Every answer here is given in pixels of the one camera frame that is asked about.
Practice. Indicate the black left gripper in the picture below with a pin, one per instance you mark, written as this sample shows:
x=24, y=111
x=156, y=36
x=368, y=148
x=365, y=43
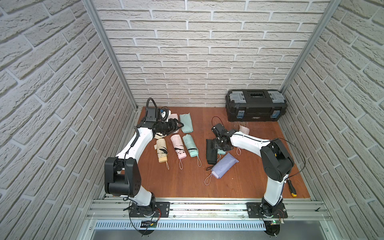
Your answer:
x=171, y=126

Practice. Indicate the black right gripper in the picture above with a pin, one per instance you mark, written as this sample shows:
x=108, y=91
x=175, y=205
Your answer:
x=216, y=145

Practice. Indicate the light pink sleeved umbrella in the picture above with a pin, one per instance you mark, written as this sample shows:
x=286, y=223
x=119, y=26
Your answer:
x=174, y=117

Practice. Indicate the black umbrella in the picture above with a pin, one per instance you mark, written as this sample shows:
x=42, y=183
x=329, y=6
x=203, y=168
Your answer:
x=211, y=154

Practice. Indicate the lilac sleeved umbrella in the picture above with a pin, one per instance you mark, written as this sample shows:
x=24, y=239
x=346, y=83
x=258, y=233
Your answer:
x=220, y=168

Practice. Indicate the mint green sleeved umbrella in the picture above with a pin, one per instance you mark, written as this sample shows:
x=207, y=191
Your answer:
x=186, y=120

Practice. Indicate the beige umbrella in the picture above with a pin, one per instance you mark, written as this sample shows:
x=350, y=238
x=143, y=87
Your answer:
x=162, y=151

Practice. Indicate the beige umbrella sleeve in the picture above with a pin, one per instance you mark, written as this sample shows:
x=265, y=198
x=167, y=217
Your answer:
x=159, y=136

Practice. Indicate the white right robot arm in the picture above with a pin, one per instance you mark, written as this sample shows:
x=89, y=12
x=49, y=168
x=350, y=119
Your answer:
x=277, y=162

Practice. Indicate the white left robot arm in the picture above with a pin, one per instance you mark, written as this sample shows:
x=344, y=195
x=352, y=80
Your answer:
x=122, y=174

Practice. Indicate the small mint green sleeve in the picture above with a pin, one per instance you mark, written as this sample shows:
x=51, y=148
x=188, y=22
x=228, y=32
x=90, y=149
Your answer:
x=221, y=152

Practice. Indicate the black plastic toolbox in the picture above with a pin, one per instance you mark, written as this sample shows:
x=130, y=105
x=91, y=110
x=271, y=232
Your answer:
x=255, y=105

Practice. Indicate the black yellow screwdriver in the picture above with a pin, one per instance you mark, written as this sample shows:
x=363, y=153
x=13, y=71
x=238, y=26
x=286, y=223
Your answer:
x=292, y=188

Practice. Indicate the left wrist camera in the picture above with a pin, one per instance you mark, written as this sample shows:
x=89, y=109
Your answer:
x=154, y=113

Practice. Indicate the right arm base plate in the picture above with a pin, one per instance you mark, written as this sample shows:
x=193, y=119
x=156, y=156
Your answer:
x=264, y=210

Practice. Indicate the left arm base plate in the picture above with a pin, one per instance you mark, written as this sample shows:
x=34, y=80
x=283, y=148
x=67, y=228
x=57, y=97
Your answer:
x=155, y=210

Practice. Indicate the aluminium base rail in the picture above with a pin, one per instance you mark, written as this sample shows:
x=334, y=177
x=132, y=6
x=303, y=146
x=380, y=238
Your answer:
x=202, y=214

